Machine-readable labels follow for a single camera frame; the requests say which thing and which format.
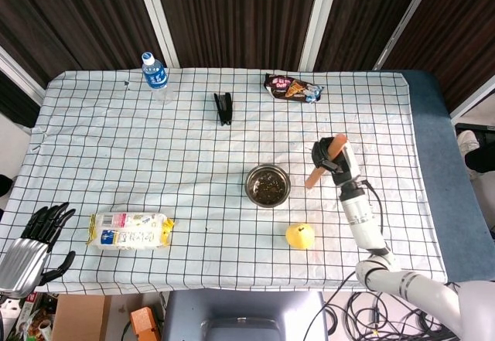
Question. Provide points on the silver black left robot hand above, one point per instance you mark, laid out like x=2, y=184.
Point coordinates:
x=23, y=263

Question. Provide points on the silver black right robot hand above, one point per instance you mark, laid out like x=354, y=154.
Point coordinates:
x=347, y=161

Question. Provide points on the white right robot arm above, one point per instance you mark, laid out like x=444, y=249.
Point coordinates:
x=361, y=217

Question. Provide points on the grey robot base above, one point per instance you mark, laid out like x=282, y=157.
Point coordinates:
x=239, y=310

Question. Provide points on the round metal bowl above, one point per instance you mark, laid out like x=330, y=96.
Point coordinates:
x=248, y=186

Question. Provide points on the colourful printed packet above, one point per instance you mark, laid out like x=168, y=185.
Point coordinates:
x=27, y=321

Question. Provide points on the brown cardboard box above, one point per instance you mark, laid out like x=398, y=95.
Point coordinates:
x=79, y=318

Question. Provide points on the yellow pear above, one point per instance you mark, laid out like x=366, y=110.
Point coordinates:
x=299, y=236

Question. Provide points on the brown snack packet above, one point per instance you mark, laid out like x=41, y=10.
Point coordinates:
x=288, y=87

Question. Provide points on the white yellow tissue pack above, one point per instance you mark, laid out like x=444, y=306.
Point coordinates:
x=127, y=232

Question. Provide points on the white shoe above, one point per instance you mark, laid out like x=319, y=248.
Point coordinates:
x=468, y=142

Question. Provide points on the black binder clip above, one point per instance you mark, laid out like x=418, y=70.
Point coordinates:
x=224, y=109

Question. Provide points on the orange device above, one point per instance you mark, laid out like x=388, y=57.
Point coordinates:
x=145, y=323

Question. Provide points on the white black-checked tablecloth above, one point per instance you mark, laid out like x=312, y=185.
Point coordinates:
x=154, y=163

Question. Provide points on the clear blue-label water bottle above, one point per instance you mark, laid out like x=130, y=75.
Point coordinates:
x=155, y=76

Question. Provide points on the white frame post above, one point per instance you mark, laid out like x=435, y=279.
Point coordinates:
x=404, y=20
x=319, y=20
x=473, y=103
x=156, y=16
x=19, y=72

